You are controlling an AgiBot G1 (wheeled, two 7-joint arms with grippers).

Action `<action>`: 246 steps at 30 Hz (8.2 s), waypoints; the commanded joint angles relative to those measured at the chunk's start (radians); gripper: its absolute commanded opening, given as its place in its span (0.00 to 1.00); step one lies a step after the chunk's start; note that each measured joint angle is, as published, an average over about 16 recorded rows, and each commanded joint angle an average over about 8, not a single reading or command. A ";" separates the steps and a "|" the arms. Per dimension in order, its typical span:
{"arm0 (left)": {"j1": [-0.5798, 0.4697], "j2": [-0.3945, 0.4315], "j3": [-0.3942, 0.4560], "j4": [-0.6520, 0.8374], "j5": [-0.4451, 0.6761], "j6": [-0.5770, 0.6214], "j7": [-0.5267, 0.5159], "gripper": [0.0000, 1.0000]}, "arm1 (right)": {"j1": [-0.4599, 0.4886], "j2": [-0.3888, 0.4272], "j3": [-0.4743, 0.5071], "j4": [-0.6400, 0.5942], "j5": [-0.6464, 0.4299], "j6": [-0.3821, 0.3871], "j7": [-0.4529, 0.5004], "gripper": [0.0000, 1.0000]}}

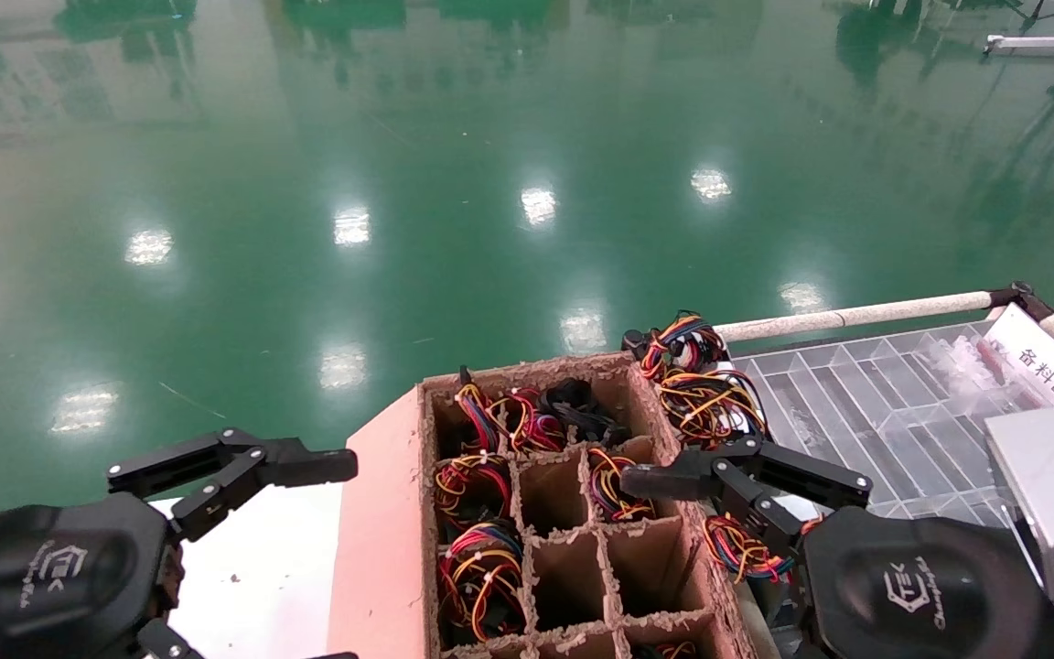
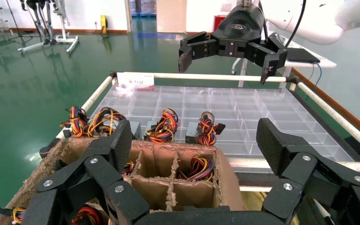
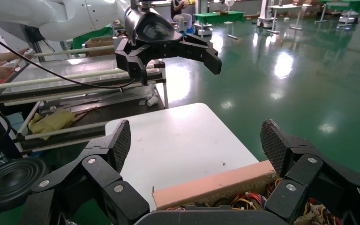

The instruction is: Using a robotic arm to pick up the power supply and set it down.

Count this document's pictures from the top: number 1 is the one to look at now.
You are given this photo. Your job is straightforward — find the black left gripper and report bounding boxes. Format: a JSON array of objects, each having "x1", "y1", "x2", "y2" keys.
[{"x1": 0, "y1": 428, "x2": 359, "y2": 659}]

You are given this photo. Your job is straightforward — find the white printed label sign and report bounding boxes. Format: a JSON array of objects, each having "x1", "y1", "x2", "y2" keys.
[{"x1": 983, "y1": 304, "x2": 1054, "y2": 436}]

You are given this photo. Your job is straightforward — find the black tube corner connector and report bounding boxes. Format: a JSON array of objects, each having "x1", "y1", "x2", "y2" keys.
[{"x1": 989, "y1": 282, "x2": 1054, "y2": 321}]

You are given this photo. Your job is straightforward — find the brown cardboard divider box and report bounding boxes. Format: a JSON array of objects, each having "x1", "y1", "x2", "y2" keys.
[{"x1": 326, "y1": 352, "x2": 758, "y2": 659}]

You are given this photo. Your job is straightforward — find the long white foam tube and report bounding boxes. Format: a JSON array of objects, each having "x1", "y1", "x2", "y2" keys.
[{"x1": 715, "y1": 291, "x2": 995, "y2": 341}]

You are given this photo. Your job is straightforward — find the silver power supply black cables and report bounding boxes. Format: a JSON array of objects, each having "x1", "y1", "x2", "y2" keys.
[{"x1": 541, "y1": 378, "x2": 630, "y2": 449}]

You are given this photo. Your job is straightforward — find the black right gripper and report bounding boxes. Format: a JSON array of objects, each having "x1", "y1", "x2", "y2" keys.
[{"x1": 620, "y1": 436, "x2": 1054, "y2": 659}]

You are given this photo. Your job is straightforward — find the white stand base bar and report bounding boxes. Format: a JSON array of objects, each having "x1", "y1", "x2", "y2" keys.
[{"x1": 984, "y1": 35, "x2": 1054, "y2": 58}]

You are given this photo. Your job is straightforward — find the clear plastic compartment tray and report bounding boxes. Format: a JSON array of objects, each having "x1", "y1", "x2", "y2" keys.
[{"x1": 730, "y1": 320, "x2": 1054, "y2": 555}]

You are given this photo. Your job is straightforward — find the clear bag of small parts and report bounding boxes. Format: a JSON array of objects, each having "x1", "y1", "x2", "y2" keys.
[{"x1": 925, "y1": 334, "x2": 1040, "y2": 408}]

